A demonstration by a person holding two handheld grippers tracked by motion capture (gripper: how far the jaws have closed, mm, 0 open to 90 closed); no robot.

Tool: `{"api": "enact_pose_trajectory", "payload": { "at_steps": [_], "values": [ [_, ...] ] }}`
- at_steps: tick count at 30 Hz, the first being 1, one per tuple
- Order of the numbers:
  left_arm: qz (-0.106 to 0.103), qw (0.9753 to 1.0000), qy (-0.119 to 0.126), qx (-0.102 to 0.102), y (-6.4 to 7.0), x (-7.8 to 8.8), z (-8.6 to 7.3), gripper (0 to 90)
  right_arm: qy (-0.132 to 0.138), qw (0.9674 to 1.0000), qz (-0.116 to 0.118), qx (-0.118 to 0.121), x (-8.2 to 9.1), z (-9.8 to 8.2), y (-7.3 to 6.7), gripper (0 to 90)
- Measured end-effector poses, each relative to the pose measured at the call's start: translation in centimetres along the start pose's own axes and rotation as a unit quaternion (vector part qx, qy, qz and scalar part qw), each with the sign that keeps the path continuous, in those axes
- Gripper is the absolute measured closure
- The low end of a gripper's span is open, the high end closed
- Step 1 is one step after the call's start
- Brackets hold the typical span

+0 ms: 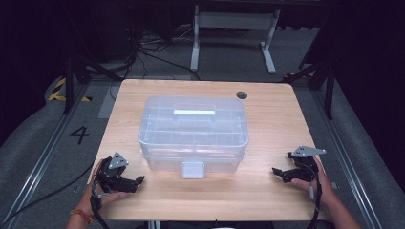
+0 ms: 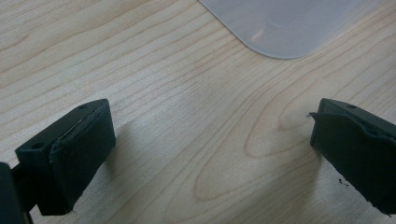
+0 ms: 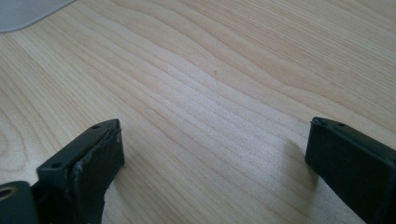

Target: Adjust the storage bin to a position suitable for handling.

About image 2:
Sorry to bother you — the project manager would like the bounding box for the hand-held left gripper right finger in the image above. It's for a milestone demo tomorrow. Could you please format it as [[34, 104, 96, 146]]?
[[307, 97, 396, 217]]

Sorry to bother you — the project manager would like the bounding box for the clear plastic storage box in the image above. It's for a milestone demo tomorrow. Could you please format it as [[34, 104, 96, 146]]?
[[197, 0, 388, 60]]

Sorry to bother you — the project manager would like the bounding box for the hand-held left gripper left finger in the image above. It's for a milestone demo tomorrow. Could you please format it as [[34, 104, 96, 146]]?
[[14, 98, 117, 217]]

